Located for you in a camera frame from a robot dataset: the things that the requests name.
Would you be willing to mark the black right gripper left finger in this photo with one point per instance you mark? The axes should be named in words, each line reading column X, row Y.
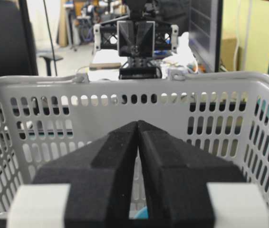
column 88, row 188

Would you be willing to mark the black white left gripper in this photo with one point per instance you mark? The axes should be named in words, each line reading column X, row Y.
column 137, row 35

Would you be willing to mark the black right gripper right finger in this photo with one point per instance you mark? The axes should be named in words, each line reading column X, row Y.
column 191, row 188

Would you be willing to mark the blue object in basket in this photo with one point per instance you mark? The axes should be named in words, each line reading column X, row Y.
column 142, row 213

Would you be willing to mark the grey plastic shopping basket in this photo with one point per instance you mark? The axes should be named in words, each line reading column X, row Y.
column 44, row 118

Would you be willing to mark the black monitor screen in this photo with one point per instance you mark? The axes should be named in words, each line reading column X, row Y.
column 205, row 26

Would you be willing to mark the brown cardboard box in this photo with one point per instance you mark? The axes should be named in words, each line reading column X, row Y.
column 227, row 52

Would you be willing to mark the black office chair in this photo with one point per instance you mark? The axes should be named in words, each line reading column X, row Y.
column 17, row 45

